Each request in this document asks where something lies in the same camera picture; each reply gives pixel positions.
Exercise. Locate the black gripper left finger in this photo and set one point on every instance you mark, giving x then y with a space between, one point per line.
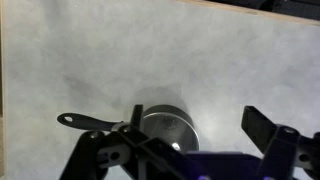
140 156

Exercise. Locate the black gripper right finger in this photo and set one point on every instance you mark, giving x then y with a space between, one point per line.
283 150

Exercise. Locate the glass pot lid black knob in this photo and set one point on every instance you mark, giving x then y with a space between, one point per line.
166 130

